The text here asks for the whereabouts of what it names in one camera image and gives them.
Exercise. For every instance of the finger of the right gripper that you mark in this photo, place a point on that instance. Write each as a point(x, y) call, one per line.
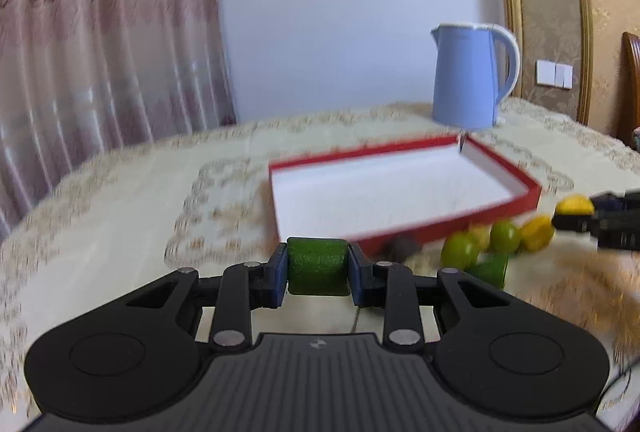
point(581, 224)

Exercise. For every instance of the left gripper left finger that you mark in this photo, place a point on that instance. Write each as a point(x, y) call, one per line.
point(275, 278)

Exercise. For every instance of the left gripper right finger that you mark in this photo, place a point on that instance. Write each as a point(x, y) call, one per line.
point(362, 283)

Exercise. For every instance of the yellow fruit piece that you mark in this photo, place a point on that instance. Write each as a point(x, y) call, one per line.
point(536, 233)
point(576, 204)

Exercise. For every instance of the dark sugarcane piece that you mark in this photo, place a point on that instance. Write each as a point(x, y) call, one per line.
point(401, 248)

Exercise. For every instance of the green cucumber end piece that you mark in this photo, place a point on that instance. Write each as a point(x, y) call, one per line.
point(491, 272)

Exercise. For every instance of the round green lime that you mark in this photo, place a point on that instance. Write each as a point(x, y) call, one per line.
point(505, 237)
point(460, 250)

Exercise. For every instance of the red shallow box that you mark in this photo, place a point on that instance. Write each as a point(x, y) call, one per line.
point(425, 189)

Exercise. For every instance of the wooden chair back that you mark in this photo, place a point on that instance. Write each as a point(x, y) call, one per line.
point(628, 112)

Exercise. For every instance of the yellow-green round fruit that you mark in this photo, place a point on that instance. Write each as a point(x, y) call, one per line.
point(481, 235)

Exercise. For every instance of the blue electric kettle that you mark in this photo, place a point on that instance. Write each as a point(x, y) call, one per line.
point(477, 66)

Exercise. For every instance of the pink patterned curtain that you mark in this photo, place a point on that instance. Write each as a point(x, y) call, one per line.
point(83, 77)

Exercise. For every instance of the white wall switch panel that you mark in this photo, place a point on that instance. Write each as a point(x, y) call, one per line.
point(551, 74)

